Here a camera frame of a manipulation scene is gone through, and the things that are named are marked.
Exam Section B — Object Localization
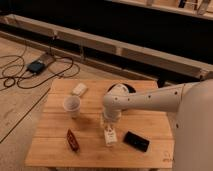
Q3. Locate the white bottle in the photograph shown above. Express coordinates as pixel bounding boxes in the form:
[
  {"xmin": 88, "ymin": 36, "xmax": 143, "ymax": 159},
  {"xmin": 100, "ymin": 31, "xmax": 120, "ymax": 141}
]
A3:
[{"xmin": 104, "ymin": 129, "xmax": 117, "ymax": 146}]

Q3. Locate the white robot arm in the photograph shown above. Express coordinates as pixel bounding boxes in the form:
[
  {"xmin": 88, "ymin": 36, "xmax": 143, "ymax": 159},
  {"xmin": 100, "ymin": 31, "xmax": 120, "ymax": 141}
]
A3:
[{"xmin": 103, "ymin": 79, "xmax": 213, "ymax": 171}]

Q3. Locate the dark ceramic bowl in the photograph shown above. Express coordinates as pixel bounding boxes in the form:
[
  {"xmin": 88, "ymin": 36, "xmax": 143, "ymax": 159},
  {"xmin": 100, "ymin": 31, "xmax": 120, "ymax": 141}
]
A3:
[{"xmin": 108, "ymin": 83, "xmax": 136, "ymax": 95}]

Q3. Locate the black rectangular case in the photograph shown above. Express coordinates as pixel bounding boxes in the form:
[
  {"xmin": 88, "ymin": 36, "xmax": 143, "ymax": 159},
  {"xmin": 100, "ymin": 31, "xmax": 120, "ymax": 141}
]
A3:
[{"xmin": 124, "ymin": 132, "xmax": 150, "ymax": 152}]

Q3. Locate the white paper cup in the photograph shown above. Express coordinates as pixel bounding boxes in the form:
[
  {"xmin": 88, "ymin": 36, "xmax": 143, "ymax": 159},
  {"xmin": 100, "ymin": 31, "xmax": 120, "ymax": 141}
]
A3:
[{"xmin": 63, "ymin": 95, "xmax": 81, "ymax": 118}]

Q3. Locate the white rectangular block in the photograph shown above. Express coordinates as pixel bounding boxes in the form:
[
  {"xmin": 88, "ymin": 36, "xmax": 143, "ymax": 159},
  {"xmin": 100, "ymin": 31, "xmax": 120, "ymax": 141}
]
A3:
[{"xmin": 72, "ymin": 83, "xmax": 87, "ymax": 96}]

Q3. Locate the red brown packet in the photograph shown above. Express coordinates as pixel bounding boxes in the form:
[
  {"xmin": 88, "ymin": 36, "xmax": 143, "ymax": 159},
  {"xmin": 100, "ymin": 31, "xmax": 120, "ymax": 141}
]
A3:
[{"xmin": 67, "ymin": 130, "xmax": 79, "ymax": 152}]

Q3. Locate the wooden table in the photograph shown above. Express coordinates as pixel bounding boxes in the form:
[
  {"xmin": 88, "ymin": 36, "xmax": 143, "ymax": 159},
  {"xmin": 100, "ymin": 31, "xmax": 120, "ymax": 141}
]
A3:
[{"xmin": 25, "ymin": 79, "xmax": 174, "ymax": 168}]

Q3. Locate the blue power adapter box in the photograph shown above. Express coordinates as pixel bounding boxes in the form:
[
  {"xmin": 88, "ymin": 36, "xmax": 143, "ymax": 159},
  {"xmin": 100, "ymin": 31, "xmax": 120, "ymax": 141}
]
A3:
[{"xmin": 27, "ymin": 61, "xmax": 45, "ymax": 74}]

